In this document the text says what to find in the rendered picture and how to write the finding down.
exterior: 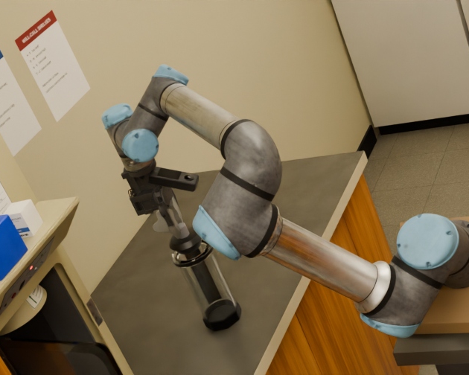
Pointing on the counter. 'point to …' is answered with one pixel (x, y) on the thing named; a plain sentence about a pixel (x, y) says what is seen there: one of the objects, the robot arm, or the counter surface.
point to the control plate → (24, 277)
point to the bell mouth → (26, 310)
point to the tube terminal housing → (12, 172)
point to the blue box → (1, 247)
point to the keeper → (94, 312)
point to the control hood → (63, 210)
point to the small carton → (24, 217)
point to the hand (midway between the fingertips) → (181, 229)
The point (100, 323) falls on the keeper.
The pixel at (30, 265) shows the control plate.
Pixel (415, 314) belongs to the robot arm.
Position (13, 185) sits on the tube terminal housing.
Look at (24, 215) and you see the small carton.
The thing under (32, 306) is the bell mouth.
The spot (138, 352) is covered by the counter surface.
